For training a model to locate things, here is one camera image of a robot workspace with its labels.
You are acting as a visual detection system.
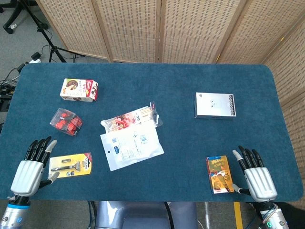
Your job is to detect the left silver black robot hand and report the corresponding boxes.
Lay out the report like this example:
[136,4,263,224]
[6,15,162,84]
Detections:
[10,136,60,197]

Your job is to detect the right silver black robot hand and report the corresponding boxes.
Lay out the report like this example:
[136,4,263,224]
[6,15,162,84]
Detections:
[232,146,278,203]

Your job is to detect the transparent box red black capsules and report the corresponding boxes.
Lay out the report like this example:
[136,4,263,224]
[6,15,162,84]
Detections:
[50,107,83,137]

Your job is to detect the orange snack box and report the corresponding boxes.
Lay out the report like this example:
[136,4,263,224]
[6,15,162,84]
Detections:
[206,155,235,195]

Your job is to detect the silver earbuds box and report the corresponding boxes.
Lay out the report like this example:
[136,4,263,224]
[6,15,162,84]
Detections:
[194,92,237,120]

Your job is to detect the chocolate pie cookie box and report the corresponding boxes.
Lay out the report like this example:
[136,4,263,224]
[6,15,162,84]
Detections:
[59,78,100,102]

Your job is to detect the yellow razor blister pack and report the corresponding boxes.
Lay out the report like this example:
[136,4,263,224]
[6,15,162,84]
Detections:
[47,152,93,180]

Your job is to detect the metal table leg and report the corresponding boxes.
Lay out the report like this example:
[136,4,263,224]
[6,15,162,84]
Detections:
[204,202,212,229]

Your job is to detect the blue carpet table mat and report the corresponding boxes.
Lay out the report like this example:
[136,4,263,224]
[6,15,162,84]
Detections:
[0,62,305,203]

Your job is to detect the white resealable pouch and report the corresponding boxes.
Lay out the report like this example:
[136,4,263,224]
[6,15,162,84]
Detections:
[100,124,165,172]

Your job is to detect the white power strip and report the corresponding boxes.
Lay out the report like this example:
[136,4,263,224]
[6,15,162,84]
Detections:
[28,52,42,64]

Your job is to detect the blue grey robot torso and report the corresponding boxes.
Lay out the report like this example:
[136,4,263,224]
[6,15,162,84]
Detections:
[95,201,198,229]

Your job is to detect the black tripod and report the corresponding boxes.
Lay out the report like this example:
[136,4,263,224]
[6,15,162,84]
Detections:
[18,0,85,63]

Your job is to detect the black office chair base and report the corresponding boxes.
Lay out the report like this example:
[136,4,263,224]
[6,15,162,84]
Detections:
[0,0,50,35]

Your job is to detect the black floor cables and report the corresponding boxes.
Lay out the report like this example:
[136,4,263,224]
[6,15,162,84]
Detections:
[0,63,26,113]

